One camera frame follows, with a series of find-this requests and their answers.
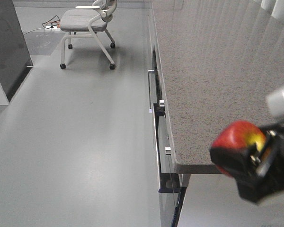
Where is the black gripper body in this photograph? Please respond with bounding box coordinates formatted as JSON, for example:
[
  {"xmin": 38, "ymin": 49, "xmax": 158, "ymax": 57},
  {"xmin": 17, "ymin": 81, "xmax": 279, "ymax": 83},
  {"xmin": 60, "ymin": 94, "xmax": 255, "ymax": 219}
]
[{"xmin": 209, "ymin": 122, "xmax": 284, "ymax": 204}]

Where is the red yellow apple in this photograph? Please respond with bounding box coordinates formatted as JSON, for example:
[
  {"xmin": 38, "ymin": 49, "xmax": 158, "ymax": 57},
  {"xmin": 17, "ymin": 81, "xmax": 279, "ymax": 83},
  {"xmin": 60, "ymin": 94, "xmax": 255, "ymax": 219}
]
[{"xmin": 209, "ymin": 121, "xmax": 266, "ymax": 178}]

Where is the grey speckled kitchen island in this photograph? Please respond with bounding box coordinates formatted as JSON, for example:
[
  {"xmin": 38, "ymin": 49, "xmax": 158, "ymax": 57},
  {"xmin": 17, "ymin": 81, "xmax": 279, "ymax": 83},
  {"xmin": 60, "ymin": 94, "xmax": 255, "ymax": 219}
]
[{"xmin": 152, "ymin": 0, "xmax": 284, "ymax": 227}]

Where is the grey office chair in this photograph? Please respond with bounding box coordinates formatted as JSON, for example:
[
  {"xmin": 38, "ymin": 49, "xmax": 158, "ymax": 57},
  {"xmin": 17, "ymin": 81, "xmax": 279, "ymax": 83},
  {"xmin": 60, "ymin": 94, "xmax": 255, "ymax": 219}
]
[{"xmin": 60, "ymin": 0, "xmax": 117, "ymax": 70}]

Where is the dark grey panel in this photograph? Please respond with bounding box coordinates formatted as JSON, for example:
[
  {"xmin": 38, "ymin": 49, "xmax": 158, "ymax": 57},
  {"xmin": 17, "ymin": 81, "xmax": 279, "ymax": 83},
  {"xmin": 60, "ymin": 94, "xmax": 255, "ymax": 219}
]
[{"xmin": 0, "ymin": 0, "xmax": 33, "ymax": 105}]

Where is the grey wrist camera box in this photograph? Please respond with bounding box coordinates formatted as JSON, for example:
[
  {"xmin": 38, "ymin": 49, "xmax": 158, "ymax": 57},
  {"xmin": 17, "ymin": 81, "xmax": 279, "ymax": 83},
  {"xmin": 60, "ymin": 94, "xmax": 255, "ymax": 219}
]
[{"xmin": 266, "ymin": 85, "xmax": 284, "ymax": 121}]

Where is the white floor cable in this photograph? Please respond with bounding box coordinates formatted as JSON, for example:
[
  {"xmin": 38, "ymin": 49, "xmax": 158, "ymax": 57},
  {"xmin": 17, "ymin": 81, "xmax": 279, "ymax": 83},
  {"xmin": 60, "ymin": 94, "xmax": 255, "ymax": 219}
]
[{"xmin": 22, "ymin": 15, "xmax": 62, "ymax": 36}]

